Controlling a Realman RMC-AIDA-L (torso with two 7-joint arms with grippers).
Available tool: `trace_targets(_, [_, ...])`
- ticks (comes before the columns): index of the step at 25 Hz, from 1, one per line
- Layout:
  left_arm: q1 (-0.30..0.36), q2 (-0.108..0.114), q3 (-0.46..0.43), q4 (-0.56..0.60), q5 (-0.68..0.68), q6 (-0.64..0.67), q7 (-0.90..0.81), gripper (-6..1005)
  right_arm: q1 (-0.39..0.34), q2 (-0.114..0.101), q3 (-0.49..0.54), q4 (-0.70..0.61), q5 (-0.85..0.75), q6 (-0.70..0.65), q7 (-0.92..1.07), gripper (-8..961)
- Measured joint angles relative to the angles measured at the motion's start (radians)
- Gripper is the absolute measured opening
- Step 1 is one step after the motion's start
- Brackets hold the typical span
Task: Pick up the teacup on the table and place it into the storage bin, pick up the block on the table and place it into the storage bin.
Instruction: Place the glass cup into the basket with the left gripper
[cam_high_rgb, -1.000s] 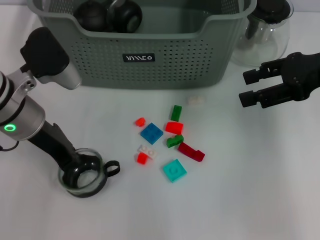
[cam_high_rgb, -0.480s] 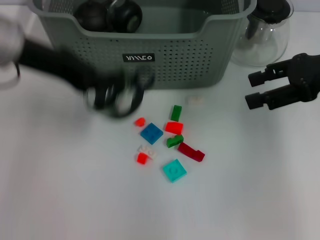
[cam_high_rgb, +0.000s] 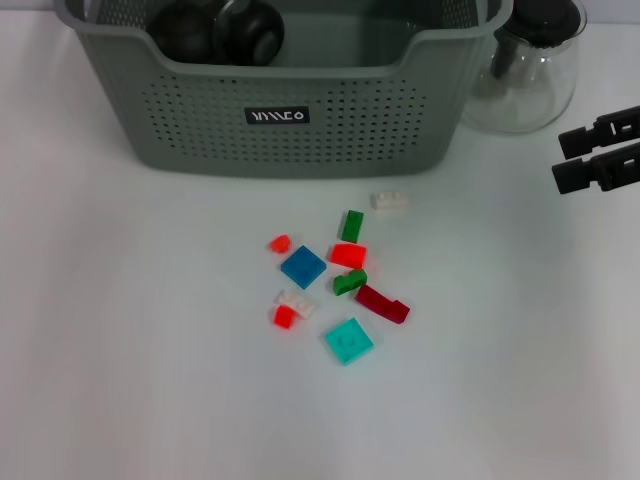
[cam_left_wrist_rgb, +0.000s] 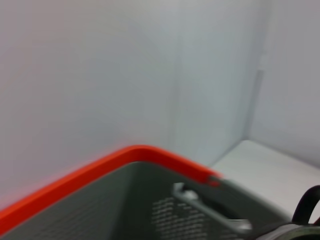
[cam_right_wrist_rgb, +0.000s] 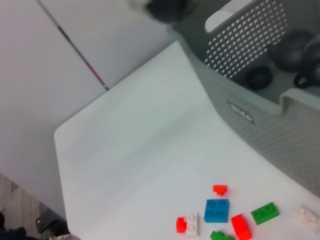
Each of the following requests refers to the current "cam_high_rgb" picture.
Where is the black round teapot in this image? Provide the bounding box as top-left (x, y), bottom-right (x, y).
top-left (146, 2), bottom-right (221, 65)

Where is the dark red long brick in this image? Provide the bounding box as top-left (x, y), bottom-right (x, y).
top-left (354, 284), bottom-right (412, 326)

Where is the white flat plate brick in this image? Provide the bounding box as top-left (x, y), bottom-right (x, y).
top-left (274, 288), bottom-right (317, 321)

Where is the long green brick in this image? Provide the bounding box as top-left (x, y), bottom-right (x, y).
top-left (341, 209), bottom-right (366, 244)

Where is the small red square brick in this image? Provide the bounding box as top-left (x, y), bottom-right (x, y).
top-left (273, 305), bottom-right (299, 330)

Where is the white two-stud brick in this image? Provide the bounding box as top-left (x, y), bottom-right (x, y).
top-left (370, 190), bottom-right (410, 214)

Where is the glass carafe with black lid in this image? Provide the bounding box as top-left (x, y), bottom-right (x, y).
top-left (462, 0), bottom-right (589, 134)

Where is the glass teacup with black sleeve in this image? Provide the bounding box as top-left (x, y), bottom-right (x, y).
top-left (212, 0), bottom-right (286, 66)

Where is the grey-green perforated storage bin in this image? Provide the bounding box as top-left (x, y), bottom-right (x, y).
top-left (53, 0), bottom-right (515, 180)

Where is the red curved slope brick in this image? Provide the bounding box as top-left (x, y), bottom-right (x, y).
top-left (329, 242), bottom-right (369, 270)

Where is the blue square plate brick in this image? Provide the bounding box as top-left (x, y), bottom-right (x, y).
top-left (280, 244), bottom-right (329, 291)

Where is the short green studded brick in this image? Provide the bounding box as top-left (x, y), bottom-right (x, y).
top-left (332, 268), bottom-right (369, 298)

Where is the turquoise square plate brick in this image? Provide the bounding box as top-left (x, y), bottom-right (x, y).
top-left (325, 317), bottom-right (376, 367)

